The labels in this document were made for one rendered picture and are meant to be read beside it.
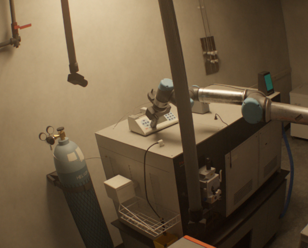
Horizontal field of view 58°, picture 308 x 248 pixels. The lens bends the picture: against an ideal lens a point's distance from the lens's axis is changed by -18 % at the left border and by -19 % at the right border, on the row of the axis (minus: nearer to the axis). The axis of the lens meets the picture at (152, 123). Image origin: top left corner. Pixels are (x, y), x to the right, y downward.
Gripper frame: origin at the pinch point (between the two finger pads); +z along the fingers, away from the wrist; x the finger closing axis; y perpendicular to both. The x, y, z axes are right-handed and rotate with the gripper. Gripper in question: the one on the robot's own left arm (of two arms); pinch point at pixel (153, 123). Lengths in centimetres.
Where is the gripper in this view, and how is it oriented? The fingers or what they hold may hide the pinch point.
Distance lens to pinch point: 186.2
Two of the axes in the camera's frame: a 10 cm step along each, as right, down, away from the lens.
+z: -2.2, 6.5, 7.3
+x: 8.0, -3.1, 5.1
